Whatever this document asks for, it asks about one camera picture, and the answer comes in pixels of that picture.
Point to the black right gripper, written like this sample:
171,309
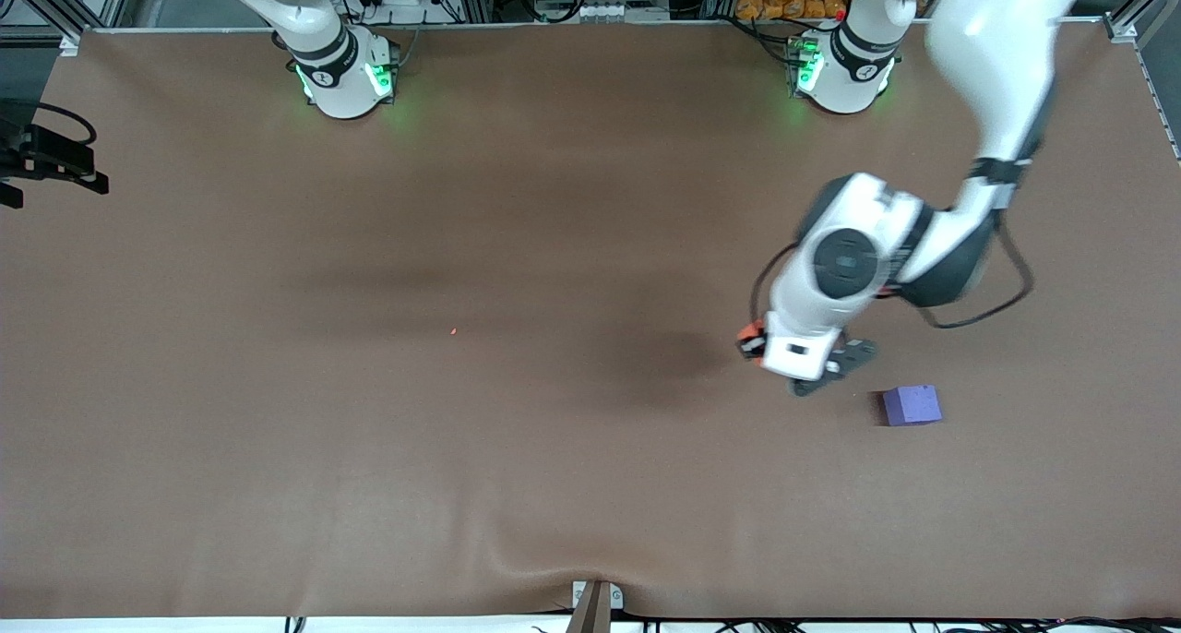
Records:
44,157

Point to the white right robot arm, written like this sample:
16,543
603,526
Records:
341,89

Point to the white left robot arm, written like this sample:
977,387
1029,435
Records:
996,52

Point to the purple foam block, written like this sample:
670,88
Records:
912,405

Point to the brown table mat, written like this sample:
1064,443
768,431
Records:
590,245

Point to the brown clamp bar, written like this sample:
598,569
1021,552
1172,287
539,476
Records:
590,615

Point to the aluminium frame post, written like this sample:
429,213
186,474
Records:
1130,15
69,10

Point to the grey metal clamp bracket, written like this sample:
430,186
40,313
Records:
616,598

